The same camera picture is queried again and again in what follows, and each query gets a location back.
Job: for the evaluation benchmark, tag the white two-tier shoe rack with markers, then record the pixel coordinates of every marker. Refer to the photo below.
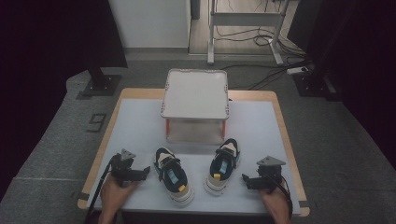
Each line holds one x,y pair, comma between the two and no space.
195,96

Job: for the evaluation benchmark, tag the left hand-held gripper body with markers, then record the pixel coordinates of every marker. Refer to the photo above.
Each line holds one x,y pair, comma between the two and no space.
123,169

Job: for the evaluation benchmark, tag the white power strip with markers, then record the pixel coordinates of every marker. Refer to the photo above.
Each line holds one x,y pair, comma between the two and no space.
297,70

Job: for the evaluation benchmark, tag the white metal desk frame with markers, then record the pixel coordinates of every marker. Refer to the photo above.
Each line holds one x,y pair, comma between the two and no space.
246,18

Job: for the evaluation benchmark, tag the white cabinet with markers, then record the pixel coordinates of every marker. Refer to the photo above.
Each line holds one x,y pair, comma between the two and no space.
149,21

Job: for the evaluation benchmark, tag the white table mat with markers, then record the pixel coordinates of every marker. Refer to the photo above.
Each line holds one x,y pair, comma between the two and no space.
140,130

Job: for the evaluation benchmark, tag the person's left hand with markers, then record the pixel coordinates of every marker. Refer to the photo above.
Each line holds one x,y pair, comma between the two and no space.
115,196

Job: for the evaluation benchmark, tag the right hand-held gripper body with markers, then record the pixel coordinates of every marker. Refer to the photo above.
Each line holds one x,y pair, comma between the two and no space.
270,174

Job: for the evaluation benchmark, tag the black tape piece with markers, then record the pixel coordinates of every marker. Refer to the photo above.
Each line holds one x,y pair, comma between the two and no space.
304,204
83,196

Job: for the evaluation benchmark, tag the navy and beige sneaker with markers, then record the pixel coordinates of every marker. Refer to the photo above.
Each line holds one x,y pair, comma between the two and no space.
172,177
221,166

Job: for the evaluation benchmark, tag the person's right hand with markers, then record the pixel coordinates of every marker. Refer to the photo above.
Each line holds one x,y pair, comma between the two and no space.
275,200

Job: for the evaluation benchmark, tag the black floor socket plate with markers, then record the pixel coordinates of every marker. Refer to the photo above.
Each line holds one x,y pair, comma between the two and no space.
97,122

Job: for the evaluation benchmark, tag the wooden table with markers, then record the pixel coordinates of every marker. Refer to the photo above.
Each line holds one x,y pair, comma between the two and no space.
140,93

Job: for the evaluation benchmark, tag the black stand with base plate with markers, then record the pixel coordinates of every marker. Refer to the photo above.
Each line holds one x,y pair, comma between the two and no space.
101,84
314,84

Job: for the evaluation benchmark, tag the dark curtain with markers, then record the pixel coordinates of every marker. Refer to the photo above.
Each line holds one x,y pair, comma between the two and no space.
358,62
46,46

